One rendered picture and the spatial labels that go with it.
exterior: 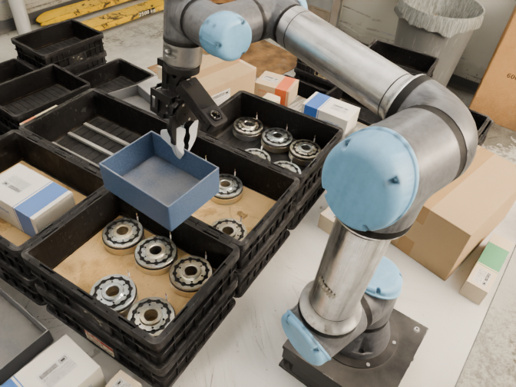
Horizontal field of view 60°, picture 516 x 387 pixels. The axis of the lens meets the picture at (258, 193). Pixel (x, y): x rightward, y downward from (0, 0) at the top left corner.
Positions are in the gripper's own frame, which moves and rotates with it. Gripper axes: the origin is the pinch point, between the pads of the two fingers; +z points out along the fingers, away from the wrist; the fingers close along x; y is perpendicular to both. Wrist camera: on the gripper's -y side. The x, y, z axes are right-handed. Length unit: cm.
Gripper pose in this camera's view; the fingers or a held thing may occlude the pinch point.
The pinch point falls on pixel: (183, 153)
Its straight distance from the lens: 100.5
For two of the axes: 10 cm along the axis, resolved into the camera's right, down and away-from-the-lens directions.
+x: -6.1, 4.0, -6.8
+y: -7.8, -4.6, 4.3
